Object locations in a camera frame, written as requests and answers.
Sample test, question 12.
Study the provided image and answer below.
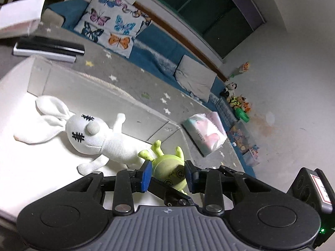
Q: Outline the white storage box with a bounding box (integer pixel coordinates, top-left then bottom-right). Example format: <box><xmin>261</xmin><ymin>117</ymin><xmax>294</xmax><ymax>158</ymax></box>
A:
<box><xmin>0</xmin><ymin>55</ymin><xmax>189</xmax><ymax>223</ymax></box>

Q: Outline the dark window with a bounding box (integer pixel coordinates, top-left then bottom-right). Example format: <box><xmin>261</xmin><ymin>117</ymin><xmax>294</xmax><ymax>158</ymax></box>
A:
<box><xmin>144</xmin><ymin>0</ymin><xmax>267</xmax><ymax>59</ymax></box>

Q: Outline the small clear box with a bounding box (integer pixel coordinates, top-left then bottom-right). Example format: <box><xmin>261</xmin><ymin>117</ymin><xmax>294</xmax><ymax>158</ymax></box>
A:
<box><xmin>242</xmin><ymin>146</ymin><xmax>260</xmax><ymax>167</ymax></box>

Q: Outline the grey star blanket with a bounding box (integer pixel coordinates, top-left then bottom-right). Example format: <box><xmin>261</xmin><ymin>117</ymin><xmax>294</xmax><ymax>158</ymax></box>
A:
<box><xmin>0</xmin><ymin>18</ymin><xmax>247</xmax><ymax>175</ymax></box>

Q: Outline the yellow and black toy figure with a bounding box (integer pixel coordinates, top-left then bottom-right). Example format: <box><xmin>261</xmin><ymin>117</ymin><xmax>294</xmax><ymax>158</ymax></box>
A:
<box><xmin>227</xmin><ymin>95</ymin><xmax>243</xmax><ymax>108</ymax></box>

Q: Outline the blue bed sheet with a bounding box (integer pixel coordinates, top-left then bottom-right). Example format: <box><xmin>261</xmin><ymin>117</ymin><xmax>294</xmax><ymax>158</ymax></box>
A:
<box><xmin>46</xmin><ymin>0</ymin><xmax>256</xmax><ymax>178</ymax></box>

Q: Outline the clear box of colourful pieces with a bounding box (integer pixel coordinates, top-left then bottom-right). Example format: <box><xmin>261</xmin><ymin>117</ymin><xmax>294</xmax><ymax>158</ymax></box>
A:
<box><xmin>226</xmin><ymin>122</ymin><xmax>256</xmax><ymax>152</ymax></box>

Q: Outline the grey cushion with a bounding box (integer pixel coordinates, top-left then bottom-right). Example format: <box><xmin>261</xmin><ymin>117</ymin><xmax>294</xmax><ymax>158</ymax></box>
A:
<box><xmin>41</xmin><ymin>7</ymin><xmax>66</xmax><ymax>28</ymax></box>

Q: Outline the green alien toy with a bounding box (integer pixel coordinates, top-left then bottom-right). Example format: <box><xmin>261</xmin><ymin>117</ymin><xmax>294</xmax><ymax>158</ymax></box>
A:
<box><xmin>138</xmin><ymin>140</ymin><xmax>189</xmax><ymax>195</ymax></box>

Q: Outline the white cardboard box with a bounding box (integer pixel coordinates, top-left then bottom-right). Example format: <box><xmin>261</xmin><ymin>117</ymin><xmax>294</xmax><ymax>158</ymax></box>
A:
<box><xmin>0</xmin><ymin>0</ymin><xmax>46</xmax><ymax>39</ymax></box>

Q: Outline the wooden window ledge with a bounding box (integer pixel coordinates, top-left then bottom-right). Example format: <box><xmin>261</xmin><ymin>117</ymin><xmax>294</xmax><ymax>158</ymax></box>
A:
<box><xmin>133</xmin><ymin>1</ymin><xmax>229</xmax><ymax>82</ymax></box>

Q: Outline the butterfly print pillow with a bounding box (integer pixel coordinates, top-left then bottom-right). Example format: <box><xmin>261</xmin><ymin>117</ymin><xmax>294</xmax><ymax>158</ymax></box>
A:
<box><xmin>73</xmin><ymin>0</ymin><xmax>153</xmax><ymax>59</ymax></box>

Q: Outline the flower toy figure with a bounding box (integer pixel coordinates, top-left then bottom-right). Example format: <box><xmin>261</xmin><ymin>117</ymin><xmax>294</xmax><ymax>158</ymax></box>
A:
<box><xmin>230</xmin><ymin>62</ymin><xmax>251</xmax><ymax>78</ymax></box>

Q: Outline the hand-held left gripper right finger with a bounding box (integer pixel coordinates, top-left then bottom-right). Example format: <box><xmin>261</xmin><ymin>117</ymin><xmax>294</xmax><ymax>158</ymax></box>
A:
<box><xmin>184</xmin><ymin>161</ymin><xmax>282</xmax><ymax>215</ymax></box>

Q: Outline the grey pillow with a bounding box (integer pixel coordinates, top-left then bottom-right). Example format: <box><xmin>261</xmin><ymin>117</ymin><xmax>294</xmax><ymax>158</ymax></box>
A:
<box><xmin>175</xmin><ymin>55</ymin><xmax>217</xmax><ymax>103</ymax></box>

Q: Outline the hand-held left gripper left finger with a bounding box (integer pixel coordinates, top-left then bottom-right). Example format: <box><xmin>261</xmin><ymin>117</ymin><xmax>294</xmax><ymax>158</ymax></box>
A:
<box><xmin>63</xmin><ymin>160</ymin><xmax>196</xmax><ymax>216</ymax></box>

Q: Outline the black and white plush toy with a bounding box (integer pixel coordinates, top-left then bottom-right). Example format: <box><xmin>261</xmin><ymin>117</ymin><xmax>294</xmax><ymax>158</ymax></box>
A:
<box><xmin>219</xmin><ymin>79</ymin><xmax>239</xmax><ymax>97</ymax></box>

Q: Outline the pastel tissue packet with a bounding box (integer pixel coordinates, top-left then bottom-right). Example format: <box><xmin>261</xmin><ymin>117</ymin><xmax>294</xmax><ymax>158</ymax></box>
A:
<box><xmin>182</xmin><ymin>111</ymin><xmax>228</xmax><ymax>158</ymax></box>

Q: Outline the black and white flat box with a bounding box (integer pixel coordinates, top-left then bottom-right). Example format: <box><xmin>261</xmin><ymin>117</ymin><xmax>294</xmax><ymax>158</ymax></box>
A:
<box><xmin>13</xmin><ymin>36</ymin><xmax>86</xmax><ymax>63</ymax></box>

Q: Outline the white plush rabbit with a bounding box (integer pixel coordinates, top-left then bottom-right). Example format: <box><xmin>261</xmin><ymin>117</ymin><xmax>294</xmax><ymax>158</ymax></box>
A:
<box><xmin>14</xmin><ymin>95</ymin><xmax>147</xmax><ymax>176</ymax></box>

